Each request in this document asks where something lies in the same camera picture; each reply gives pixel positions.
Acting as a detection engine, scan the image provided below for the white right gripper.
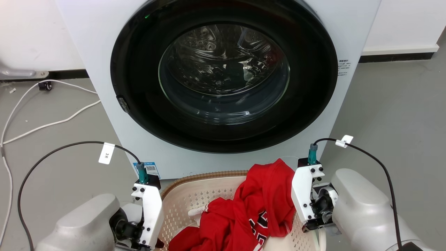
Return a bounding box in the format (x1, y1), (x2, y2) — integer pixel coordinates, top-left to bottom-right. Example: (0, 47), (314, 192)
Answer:
(291, 159), (339, 233)

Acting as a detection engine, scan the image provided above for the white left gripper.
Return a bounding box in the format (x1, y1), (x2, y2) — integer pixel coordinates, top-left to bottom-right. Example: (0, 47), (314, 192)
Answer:
(111, 183), (165, 251)

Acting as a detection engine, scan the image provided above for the cream perforated laundry basket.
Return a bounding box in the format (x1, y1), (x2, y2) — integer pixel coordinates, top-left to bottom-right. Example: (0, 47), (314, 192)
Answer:
(161, 170), (326, 251)

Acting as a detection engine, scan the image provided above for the red sports jersey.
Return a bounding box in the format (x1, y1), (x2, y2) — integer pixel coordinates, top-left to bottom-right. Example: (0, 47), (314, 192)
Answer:
(168, 159), (297, 251)

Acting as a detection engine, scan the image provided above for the blue QR code sticker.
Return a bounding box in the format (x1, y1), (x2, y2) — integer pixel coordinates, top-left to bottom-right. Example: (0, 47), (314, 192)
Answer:
(132, 161), (161, 179)

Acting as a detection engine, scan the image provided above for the printed text label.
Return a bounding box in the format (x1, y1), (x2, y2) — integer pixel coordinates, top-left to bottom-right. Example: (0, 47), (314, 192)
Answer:
(337, 59), (352, 77)

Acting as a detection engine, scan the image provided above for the black round washer door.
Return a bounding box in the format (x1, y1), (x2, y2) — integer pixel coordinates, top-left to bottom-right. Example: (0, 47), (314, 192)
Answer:
(110, 0), (338, 154)

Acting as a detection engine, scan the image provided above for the white front-load washing machine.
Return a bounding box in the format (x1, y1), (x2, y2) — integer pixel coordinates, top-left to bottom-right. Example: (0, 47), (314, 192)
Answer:
(56, 0), (382, 180)

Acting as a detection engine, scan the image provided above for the white paper cable tag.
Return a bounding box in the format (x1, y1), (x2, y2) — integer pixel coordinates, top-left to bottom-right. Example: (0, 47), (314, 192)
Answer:
(335, 135), (354, 149)
(98, 142), (116, 165)

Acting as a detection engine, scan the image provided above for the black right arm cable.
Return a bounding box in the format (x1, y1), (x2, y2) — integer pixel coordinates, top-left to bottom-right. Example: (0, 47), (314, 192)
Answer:
(313, 138), (403, 249)

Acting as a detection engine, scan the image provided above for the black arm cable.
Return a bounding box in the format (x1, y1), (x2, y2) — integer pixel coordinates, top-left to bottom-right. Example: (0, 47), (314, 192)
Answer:
(313, 138), (403, 249)
(17, 141), (142, 251)

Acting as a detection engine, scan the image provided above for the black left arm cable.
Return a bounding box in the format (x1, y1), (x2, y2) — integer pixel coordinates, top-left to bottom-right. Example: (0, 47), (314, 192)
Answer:
(17, 141), (142, 251)

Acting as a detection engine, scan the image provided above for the white power cable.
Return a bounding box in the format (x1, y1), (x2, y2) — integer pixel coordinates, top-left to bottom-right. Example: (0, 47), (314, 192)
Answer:
(2, 100), (102, 145)
(0, 79), (99, 244)

